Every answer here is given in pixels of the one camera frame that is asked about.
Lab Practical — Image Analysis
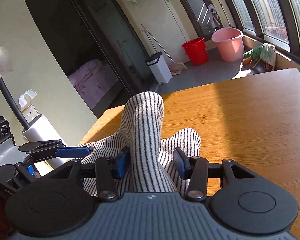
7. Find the striped beige knit garment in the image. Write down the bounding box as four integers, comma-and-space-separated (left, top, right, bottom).
82, 92, 202, 196

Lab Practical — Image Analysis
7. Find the white cylindrical lamp base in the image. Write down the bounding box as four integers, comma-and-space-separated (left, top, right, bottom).
21, 113, 68, 169

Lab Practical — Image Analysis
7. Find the pink bedding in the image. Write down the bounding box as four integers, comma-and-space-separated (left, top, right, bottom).
68, 59, 118, 109

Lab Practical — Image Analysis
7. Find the broom with pink head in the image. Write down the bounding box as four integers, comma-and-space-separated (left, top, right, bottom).
140, 23, 188, 76

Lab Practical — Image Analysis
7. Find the white trash bin black lid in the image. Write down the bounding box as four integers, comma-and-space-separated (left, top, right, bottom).
145, 52, 172, 85

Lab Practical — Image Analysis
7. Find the red plastic bucket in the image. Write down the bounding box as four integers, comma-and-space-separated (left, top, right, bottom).
182, 37, 209, 66

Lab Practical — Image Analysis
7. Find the pink plastic bucket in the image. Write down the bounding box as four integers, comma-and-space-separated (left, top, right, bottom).
211, 27, 244, 62

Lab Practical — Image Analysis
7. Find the grey hanging rag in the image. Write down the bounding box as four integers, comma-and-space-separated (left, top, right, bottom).
207, 4, 221, 28

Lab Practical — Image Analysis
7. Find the dark framed glass door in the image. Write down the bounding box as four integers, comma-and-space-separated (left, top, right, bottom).
179, 0, 223, 41

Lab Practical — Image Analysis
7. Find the white wall socket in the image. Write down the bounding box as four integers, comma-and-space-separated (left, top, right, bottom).
21, 104, 39, 122

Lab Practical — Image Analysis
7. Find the white wall hook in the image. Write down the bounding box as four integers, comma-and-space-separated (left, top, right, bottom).
18, 89, 37, 108

